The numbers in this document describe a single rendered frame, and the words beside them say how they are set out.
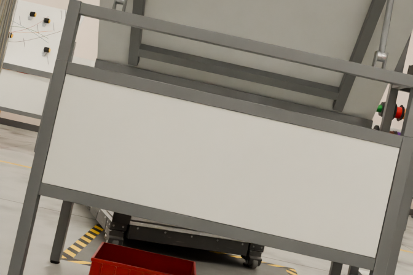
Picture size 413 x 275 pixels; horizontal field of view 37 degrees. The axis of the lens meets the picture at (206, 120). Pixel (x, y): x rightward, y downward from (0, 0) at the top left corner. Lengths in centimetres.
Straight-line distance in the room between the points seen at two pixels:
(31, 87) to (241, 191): 508
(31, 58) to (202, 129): 517
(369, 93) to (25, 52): 509
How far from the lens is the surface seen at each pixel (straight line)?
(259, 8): 236
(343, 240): 205
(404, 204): 225
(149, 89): 199
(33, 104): 686
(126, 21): 202
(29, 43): 720
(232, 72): 248
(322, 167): 201
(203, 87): 256
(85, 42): 981
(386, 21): 210
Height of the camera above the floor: 70
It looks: level
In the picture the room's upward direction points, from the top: 13 degrees clockwise
